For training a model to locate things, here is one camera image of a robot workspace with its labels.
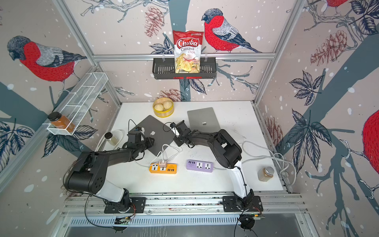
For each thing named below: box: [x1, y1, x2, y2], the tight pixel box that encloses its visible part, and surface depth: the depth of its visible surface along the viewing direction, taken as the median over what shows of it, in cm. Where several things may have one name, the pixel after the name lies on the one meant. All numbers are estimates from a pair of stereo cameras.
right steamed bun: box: [163, 100, 173, 110], surface depth 115 cm
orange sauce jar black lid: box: [47, 111, 76, 133], surface depth 63 cm
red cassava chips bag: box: [172, 30, 204, 74], surface depth 87 cm
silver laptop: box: [187, 107, 221, 133], surface depth 113 cm
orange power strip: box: [149, 162, 178, 175], surface depth 85 cm
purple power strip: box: [186, 159, 214, 173], surface depth 86 cm
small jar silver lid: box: [257, 165, 275, 182], surface depth 77 cm
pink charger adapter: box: [158, 160, 167, 168], surface depth 83 cm
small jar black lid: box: [104, 131, 119, 146], surface depth 93 cm
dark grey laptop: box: [136, 115, 177, 157], surface depth 109 cm
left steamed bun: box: [154, 103, 164, 112], surface depth 113 cm
